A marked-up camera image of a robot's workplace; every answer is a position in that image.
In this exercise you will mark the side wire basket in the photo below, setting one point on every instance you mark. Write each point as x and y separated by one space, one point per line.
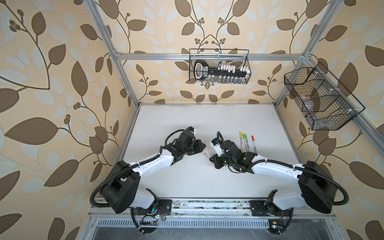
326 103

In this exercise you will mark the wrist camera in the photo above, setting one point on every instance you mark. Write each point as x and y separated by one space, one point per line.
191 129
216 146

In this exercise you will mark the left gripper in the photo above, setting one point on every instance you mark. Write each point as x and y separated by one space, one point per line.
199 143

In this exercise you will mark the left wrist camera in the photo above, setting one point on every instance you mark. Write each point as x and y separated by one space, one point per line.
191 129

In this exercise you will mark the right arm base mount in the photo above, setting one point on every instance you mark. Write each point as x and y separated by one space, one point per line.
260 208

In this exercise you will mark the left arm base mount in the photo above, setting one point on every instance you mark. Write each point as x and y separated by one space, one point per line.
161 207

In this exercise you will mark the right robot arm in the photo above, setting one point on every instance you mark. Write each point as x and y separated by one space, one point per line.
312 186

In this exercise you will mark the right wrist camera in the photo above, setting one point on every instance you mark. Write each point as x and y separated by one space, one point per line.
216 146

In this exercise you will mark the rear wire basket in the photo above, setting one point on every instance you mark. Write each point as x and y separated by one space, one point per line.
238 57

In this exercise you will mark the white pen with black print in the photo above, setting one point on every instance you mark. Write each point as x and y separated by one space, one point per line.
241 143

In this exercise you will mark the black tool with sockets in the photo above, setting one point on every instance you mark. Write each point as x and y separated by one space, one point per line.
219 72

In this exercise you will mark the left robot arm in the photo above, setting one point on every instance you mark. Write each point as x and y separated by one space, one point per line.
121 188

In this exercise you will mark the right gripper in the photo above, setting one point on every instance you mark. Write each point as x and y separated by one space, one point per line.
215 159

